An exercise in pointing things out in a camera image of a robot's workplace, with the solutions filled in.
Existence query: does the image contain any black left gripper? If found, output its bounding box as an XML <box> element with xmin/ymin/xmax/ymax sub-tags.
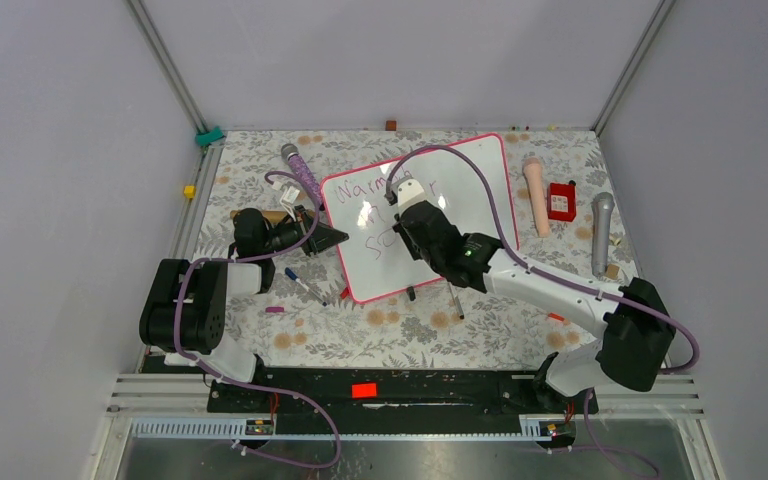
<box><xmin>260</xmin><ymin>204</ymin><xmax>346</xmax><ymax>258</ymax></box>

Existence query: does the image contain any pink framed whiteboard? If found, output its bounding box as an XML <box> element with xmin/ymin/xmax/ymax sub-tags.
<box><xmin>321</xmin><ymin>134</ymin><xmax>520</xmax><ymax>304</ymax></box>

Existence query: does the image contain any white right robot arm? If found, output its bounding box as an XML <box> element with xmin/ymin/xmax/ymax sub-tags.
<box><xmin>395</xmin><ymin>201</ymin><xmax>675</xmax><ymax>412</ymax></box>

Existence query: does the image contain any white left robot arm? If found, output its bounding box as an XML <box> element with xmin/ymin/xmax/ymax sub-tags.
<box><xmin>139</xmin><ymin>205</ymin><xmax>349</xmax><ymax>411</ymax></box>

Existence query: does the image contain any blue capped marker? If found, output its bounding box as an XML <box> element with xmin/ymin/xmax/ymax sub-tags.
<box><xmin>284</xmin><ymin>267</ymin><xmax>328</xmax><ymax>306</ymax></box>

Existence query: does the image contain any brown wooden toy microphone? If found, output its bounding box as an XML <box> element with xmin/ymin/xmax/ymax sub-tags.
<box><xmin>229</xmin><ymin>210</ymin><xmax>314</xmax><ymax>225</ymax></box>

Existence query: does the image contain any purple patterned toy microphone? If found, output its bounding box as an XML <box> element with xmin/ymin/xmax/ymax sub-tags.
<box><xmin>281</xmin><ymin>143</ymin><xmax>324</xmax><ymax>210</ymax></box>

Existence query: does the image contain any red box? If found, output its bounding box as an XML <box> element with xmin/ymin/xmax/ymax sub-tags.
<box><xmin>547</xmin><ymin>181</ymin><xmax>577</xmax><ymax>222</ymax></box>

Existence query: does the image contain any floral patterned table mat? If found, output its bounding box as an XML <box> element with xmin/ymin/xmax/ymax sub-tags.
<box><xmin>195</xmin><ymin>130</ymin><xmax>611</xmax><ymax>370</ymax></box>

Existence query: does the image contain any teal block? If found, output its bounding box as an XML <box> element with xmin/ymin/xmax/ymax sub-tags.
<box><xmin>194</xmin><ymin>126</ymin><xmax>225</xmax><ymax>148</ymax></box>

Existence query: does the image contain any silver toy microphone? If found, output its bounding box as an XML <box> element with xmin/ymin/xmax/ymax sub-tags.
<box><xmin>591</xmin><ymin>192</ymin><xmax>615</xmax><ymax>277</ymax></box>

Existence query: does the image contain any small wooden cube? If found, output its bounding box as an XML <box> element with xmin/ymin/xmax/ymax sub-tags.
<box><xmin>604</xmin><ymin>264</ymin><xmax>621</xmax><ymax>280</ymax></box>

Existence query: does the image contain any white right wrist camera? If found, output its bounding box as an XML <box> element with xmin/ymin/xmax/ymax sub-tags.
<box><xmin>385</xmin><ymin>177</ymin><xmax>428</xmax><ymax>216</ymax></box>

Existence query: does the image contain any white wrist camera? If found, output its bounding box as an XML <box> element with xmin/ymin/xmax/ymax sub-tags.
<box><xmin>385</xmin><ymin>177</ymin><xmax>428</xmax><ymax>216</ymax></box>
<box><xmin>280</xmin><ymin>185</ymin><xmax>301</xmax><ymax>208</ymax></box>

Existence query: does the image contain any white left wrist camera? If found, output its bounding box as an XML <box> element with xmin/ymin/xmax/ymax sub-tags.
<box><xmin>280</xmin><ymin>185</ymin><xmax>301</xmax><ymax>208</ymax></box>

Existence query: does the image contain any red label on rail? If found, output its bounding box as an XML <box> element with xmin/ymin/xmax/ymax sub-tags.
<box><xmin>351</xmin><ymin>382</ymin><xmax>378</xmax><ymax>399</ymax></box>

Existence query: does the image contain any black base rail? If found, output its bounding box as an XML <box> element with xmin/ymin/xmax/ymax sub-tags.
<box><xmin>207</xmin><ymin>367</ymin><xmax>598</xmax><ymax>435</ymax></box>

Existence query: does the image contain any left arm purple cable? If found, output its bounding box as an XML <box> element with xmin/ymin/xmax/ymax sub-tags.
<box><xmin>171</xmin><ymin>169</ymin><xmax>344</xmax><ymax>470</ymax></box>

